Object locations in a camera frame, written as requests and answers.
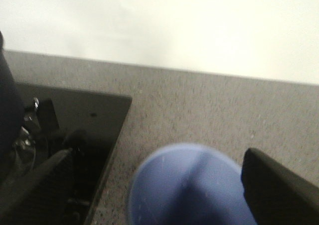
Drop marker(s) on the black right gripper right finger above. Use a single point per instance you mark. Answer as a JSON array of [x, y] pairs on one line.
[[275, 195]]

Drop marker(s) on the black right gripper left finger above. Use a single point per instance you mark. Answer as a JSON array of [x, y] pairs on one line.
[[39, 197]]

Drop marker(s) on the light blue plastic cup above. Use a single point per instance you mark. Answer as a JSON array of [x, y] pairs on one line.
[[187, 184]]

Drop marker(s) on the black glass gas stove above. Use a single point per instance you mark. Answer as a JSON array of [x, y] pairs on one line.
[[89, 123]]

